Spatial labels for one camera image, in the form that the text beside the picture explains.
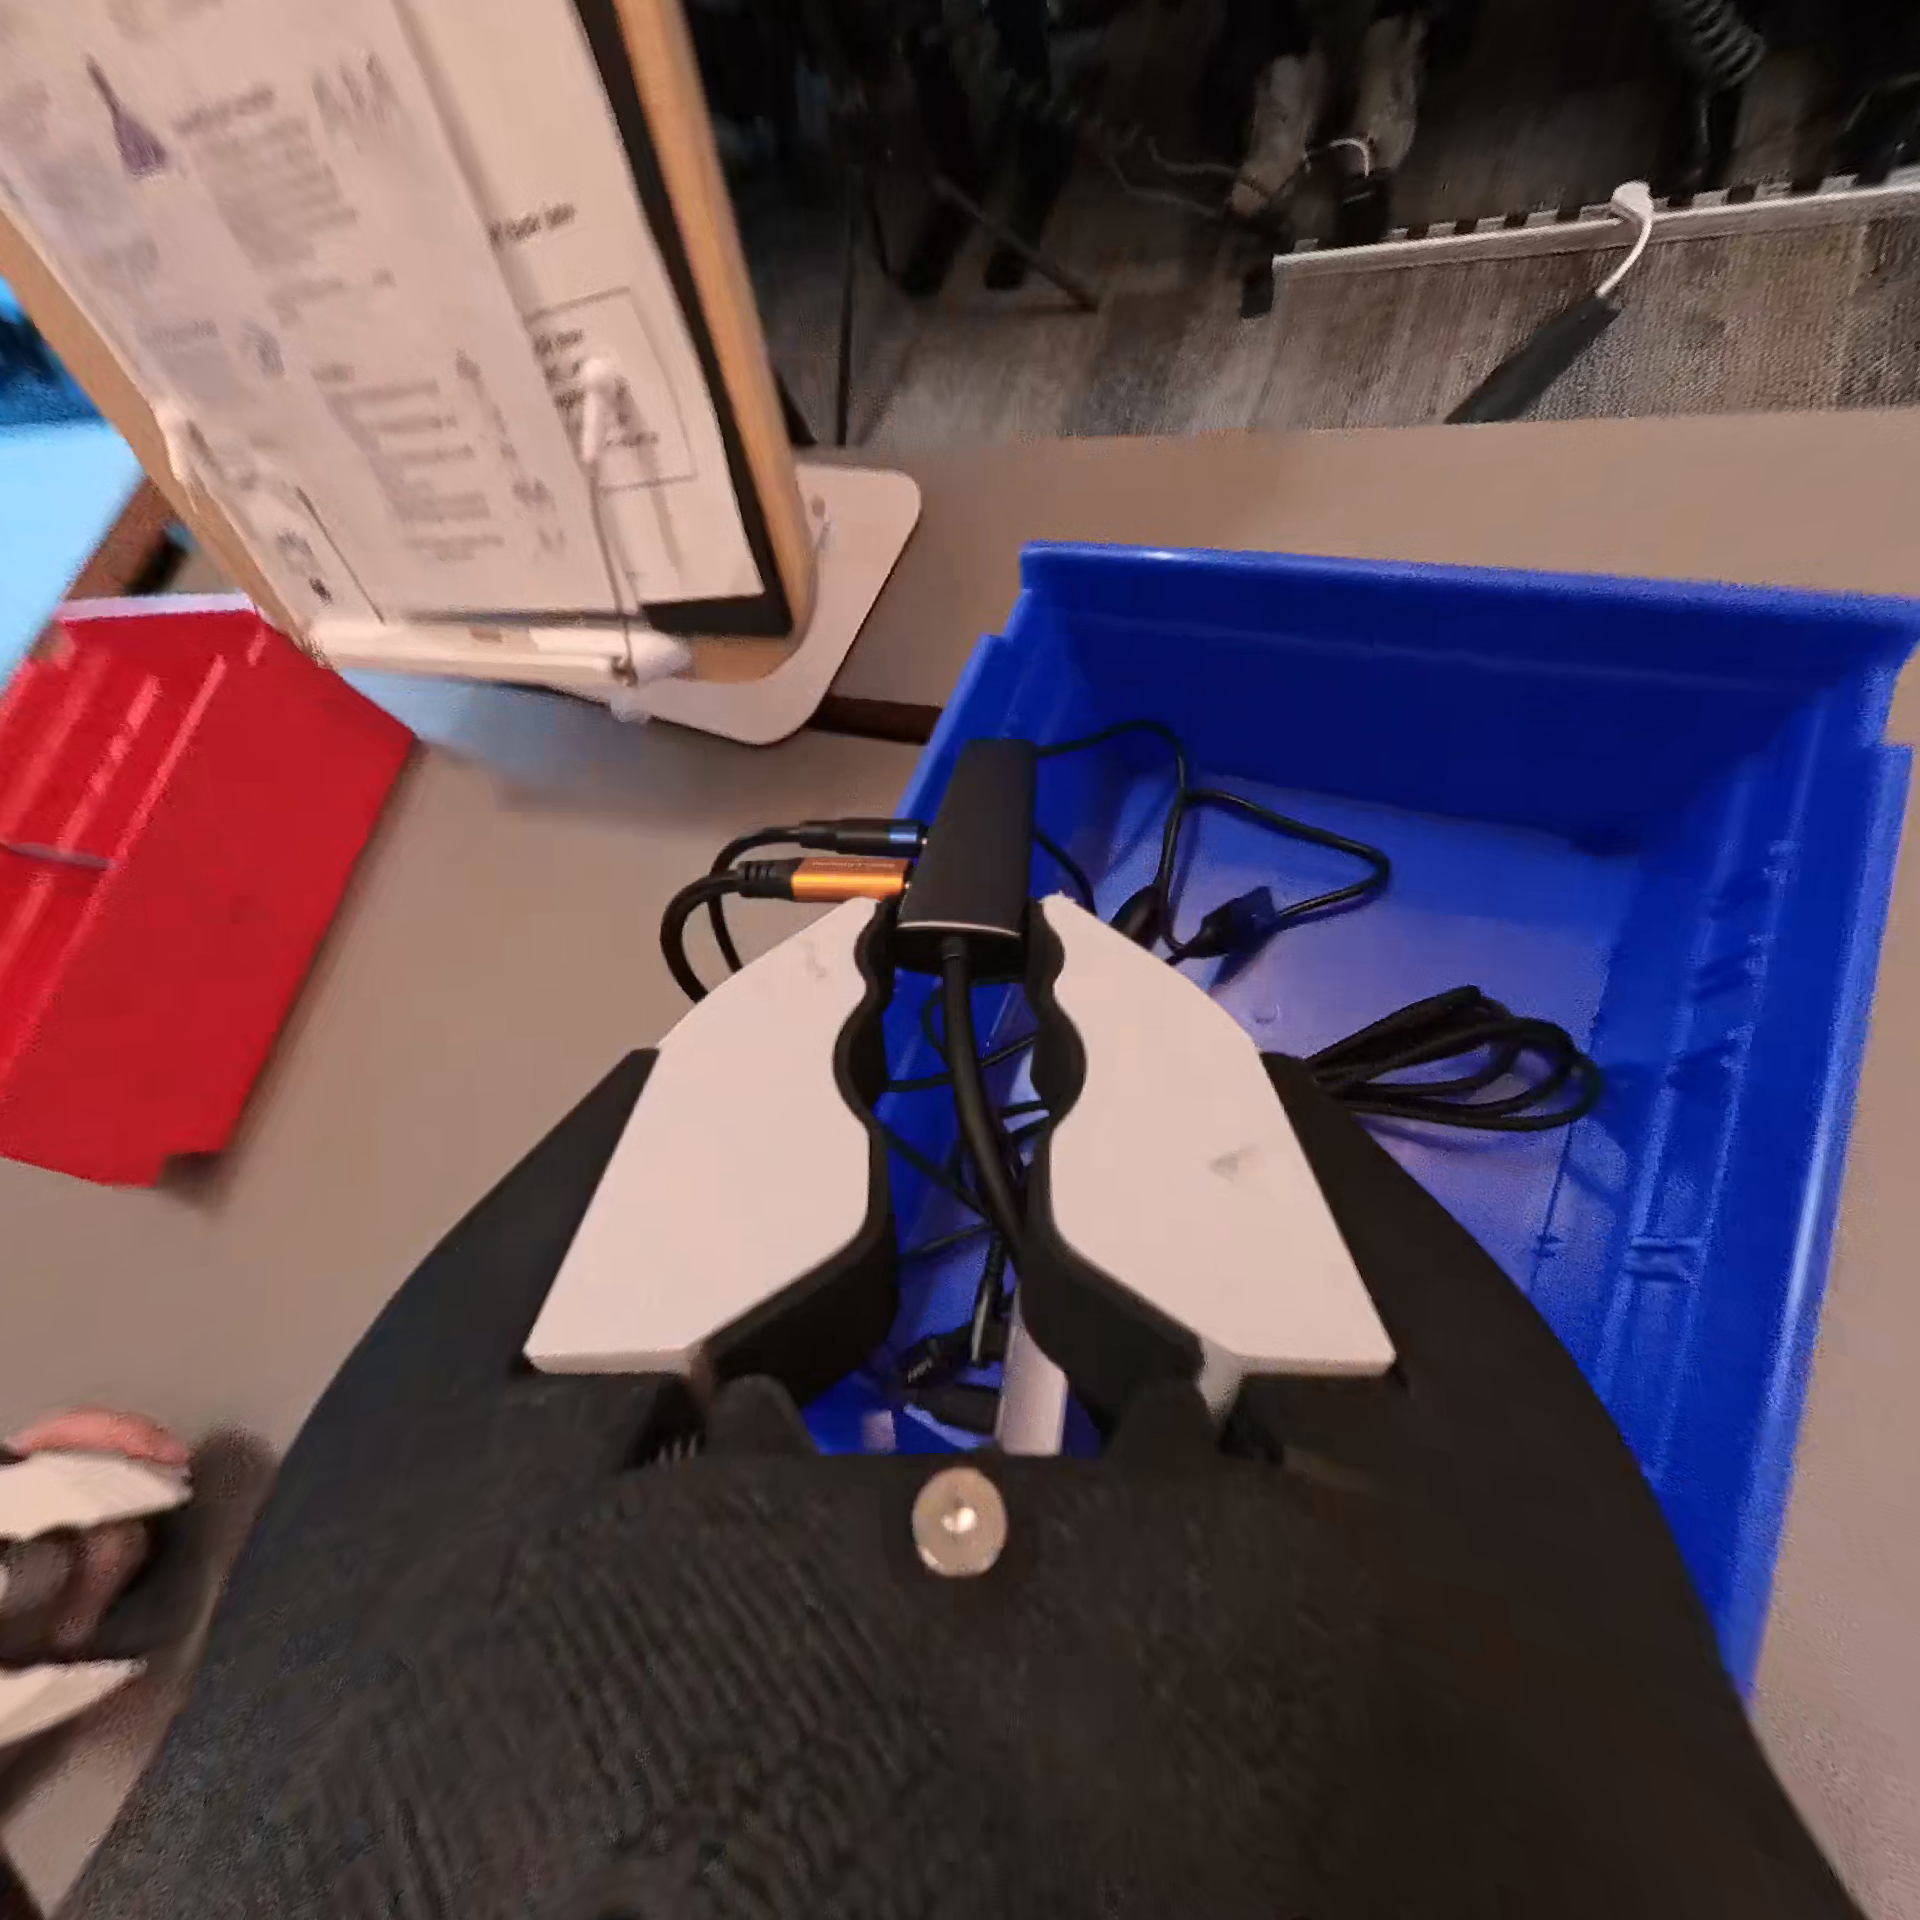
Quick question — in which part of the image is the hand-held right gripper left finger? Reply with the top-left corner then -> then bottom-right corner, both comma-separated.
520,902 -> 902,1408

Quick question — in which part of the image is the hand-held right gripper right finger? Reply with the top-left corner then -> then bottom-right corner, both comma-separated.
1023,893 -> 1402,1446

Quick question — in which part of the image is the black cable with orange plug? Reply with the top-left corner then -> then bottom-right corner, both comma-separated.
662,853 -> 915,1004

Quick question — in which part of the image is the black cable with blue plug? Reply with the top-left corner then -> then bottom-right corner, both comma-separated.
706,815 -> 936,967

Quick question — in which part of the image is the dark grey usb hub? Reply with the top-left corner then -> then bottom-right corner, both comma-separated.
896,738 -> 1059,1290

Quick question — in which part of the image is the blue plastic bin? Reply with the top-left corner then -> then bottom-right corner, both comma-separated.
804,540 -> 1920,1695

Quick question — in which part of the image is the silver usb hub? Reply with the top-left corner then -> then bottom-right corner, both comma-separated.
992,1305 -> 1068,1460

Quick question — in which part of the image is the red plastic bin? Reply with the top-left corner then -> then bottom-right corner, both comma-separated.
0,599 -> 418,1190

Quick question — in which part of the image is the wooden book stand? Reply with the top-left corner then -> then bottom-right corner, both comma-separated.
0,0 -> 920,748

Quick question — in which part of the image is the printed instruction sheet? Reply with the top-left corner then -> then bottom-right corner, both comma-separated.
0,0 -> 766,625

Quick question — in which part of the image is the coiled black cable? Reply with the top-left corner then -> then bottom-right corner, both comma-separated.
1307,984 -> 1604,1135

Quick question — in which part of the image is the white cable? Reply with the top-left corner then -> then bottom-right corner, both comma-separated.
1594,180 -> 1657,302

